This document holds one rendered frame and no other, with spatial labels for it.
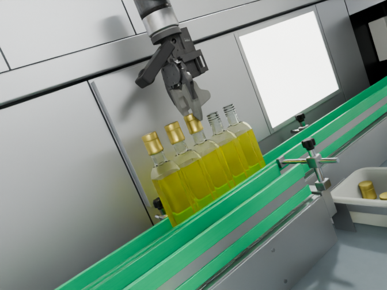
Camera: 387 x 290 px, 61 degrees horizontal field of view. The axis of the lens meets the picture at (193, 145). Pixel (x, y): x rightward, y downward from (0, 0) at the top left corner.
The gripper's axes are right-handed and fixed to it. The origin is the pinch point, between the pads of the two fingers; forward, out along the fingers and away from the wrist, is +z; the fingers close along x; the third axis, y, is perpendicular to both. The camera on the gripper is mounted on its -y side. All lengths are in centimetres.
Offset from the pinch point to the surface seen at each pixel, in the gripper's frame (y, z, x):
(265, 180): 8.4, 20.9, -6.5
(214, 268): -17.0, 25.8, -13.6
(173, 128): -6.7, 0.1, -1.7
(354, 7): 101, -10, 11
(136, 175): -13.7, 8.1, 12.4
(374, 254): 13.1, 40.4, -24.8
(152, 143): -12.4, 1.1, -1.3
